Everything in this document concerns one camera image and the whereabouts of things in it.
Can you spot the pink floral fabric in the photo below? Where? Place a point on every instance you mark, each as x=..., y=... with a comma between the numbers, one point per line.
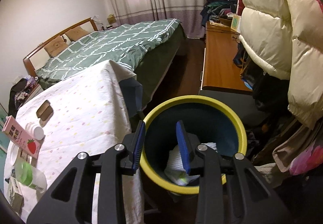
x=301, y=152

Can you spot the pile of dark clothes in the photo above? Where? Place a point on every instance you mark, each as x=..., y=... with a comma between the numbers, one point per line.
x=215, y=8

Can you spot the left brown pillow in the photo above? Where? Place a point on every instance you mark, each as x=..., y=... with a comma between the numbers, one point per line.
x=56, y=46

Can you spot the white tissue paper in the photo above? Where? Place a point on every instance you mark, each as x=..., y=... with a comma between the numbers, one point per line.
x=175, y=171

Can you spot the wooden desk top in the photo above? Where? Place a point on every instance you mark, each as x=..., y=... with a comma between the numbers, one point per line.
x=219, y=71

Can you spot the cream puffer jacket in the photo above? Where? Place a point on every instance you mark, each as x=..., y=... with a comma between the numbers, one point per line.
x=284, y=38

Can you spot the brown pillow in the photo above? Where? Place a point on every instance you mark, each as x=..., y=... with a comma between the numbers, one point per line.
x=76, y=33
x=56, y=46

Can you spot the clothes pile on nightstand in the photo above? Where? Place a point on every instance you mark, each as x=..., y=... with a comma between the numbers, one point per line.
x=20, y=92

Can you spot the white paper plate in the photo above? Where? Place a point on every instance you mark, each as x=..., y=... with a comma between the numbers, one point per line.
x=14, y=154

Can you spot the wooden bed headboard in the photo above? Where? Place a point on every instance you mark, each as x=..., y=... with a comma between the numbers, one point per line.
x=39, y=57

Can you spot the right brown pillow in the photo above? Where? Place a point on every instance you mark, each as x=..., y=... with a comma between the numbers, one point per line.
x=76, y=33

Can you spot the green patterned bed quilt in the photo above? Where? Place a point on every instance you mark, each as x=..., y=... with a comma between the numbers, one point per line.
x=126, y=45

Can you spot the green clear plastic cup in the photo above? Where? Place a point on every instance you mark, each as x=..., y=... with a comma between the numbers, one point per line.
x=30, y=176

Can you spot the small brown cardboard box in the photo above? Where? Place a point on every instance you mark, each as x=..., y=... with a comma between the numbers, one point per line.
x=44, y=111

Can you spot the pink strawberry milk carton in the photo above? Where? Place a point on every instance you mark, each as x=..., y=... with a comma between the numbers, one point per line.
x=20, y=137

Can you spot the yellow rimmed trash bin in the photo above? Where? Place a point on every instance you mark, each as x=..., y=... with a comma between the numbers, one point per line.
x=207, y=118

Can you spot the small white green box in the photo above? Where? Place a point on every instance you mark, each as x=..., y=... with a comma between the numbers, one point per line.
x=14, y=193

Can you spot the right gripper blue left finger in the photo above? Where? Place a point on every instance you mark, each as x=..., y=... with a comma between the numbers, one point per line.
x=133, y=143

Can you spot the white floral tablecloth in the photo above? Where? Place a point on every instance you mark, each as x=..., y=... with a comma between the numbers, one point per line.
x=81, y=153

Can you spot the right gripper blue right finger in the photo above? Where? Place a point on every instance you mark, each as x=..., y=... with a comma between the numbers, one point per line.
x=187, y=144

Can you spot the tissue box on nightstand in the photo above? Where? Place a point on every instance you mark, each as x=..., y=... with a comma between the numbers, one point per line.
x=111, y=19

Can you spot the white pill bottle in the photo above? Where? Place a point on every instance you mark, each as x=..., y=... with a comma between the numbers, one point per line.
x=35, y=130

